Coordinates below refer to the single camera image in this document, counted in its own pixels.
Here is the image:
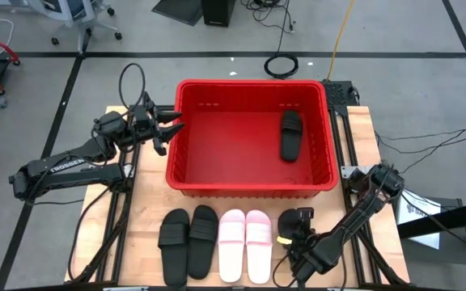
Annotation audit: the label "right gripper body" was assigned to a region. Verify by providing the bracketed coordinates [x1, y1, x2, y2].
[285, 206, 319, 259]

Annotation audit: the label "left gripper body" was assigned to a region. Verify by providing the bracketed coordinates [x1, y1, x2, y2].
[125, 100, 167, 157]

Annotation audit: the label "pink slide sandal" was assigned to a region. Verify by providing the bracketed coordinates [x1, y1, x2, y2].
[217, 209, 247, 284]
[244, 209, 274, 285]

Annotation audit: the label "red plastic bin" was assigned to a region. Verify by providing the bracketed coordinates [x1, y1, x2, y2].
[165, 78, 340, 200]

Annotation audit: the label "silver mounting plate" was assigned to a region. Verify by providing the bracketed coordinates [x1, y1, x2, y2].
[340, 164, 370, 179]

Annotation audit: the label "black floor mat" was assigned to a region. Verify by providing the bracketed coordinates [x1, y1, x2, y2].
[150, 0, 204, 27]

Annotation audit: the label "black computer tower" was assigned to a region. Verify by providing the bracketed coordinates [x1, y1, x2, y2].
[200, 0, 237, 28]

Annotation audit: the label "white printed paper sheet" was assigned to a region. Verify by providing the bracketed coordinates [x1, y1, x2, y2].
[396, 189, 443, 251]

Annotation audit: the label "white office chair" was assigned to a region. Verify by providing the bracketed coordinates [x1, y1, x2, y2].
[26, 0, 123, 56]

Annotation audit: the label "black metal stand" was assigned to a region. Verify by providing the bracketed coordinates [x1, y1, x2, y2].
[396, 198, 466, 291]

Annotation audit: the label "black perforated box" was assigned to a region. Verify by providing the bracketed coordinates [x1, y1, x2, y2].
[321, 79, 360, 108]

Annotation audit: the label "grey side table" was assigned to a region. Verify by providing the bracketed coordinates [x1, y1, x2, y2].
[393, 196, 466, 268]

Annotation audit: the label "grey table foot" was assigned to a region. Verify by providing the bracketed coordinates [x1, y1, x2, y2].
[0, 0, 32, 9]

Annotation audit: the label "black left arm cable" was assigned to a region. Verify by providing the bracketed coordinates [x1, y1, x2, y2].
[118, 62, 146, 122]

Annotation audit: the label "black right aluminium frame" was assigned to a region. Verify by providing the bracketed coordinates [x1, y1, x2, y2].
[328, 104, 410, 286]

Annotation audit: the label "black aluminium frame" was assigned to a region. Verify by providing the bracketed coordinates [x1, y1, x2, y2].
[69, 91, 177, 284]
[328, 104, 410, 286]

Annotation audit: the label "coiled black cable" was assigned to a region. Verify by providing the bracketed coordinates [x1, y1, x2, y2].
[263, 0, 300, 80]

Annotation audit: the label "black frame crossbar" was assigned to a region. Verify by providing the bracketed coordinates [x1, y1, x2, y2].
[4, 280, 460, 291]

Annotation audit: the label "black left aluminium frame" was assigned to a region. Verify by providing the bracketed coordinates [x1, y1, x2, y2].
[69, 91, 177, 284]

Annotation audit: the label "black table cable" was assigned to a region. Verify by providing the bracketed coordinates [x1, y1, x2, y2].
[67, 188, 111, 282]

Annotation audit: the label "tangled black floor cables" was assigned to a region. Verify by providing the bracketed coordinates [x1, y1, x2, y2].
[239, 0, 295, 34]

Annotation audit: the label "thin black floor cable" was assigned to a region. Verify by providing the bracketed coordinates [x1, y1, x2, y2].
[378, 126, 466, 142]
[376, 133, 466, 174]

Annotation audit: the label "white cable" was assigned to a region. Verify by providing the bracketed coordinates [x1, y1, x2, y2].
[0, 18, 15, 57]

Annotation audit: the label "yellow cable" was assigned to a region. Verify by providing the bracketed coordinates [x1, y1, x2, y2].
[326, 0, 356, 81]

